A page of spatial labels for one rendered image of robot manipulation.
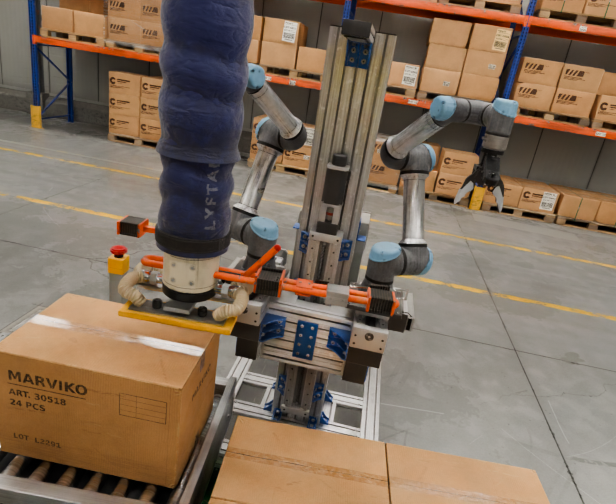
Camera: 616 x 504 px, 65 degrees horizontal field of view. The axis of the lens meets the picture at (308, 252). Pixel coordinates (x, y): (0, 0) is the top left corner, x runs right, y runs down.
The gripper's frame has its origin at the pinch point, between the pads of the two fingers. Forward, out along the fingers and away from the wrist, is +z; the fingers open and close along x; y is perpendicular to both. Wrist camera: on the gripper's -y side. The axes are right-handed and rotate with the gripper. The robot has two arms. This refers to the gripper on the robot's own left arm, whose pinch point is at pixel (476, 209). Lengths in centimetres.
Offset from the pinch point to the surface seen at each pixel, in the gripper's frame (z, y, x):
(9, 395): 73, -53, 133
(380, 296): 25.6, -27.6, 26.5
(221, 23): -42, -39, 79
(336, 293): 27, -29, 40
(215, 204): 4, -36, 78
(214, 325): 39, -42, 73
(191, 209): 6, -40, 83
